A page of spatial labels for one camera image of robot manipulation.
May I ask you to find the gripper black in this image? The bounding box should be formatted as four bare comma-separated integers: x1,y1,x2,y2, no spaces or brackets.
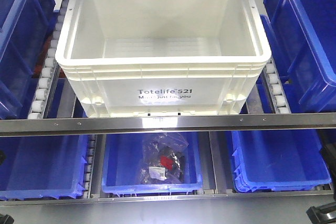
306,143,335,224
0,150,14,224

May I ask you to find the white plastic Totelife crate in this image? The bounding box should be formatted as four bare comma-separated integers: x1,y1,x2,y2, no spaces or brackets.
56,0,271,118

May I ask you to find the lower right blue bin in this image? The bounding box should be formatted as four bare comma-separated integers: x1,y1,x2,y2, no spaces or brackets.
227,130,331,193

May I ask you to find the blue bin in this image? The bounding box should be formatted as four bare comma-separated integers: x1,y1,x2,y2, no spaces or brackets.
1,135,89,200
227,130,331,193
264,0,335,112
101,132,203,196
1,0,55,119

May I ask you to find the lower left blue bin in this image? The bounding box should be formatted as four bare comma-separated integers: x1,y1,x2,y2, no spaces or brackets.
1,135,89,200

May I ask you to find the left white roller track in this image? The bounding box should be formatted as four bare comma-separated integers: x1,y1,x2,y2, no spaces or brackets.
27,0,69,120

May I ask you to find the white roller track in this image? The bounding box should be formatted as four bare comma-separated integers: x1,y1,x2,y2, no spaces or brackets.
262,57,291,114
27,0,69,120

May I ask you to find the lower roller track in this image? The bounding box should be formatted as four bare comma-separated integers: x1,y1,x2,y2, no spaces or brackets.
82,135,97,199

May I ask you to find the lower middle blue bin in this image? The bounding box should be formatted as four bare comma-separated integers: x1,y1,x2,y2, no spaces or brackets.
101,132,203,196

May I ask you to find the right white roller track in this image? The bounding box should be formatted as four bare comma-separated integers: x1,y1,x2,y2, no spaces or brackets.
262,57,291,114

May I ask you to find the plastic bag of parts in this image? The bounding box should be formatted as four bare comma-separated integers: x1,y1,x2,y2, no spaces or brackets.
138,133,188,185

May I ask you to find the upper right blue bin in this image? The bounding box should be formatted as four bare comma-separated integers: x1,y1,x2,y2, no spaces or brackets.
264,0,335,112

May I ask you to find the upper left blue bin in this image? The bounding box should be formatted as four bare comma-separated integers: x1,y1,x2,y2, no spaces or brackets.
1,0,55,119

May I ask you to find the lower metal shelf rail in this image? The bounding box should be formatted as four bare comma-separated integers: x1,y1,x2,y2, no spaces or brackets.
1,192,333,223

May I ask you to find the metal shelf rail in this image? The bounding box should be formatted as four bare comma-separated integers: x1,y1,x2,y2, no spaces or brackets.
1,192,333,223
1,113,335,137

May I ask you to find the metal shelf front rail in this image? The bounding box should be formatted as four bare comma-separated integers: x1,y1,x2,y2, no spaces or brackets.
1,113,335,137

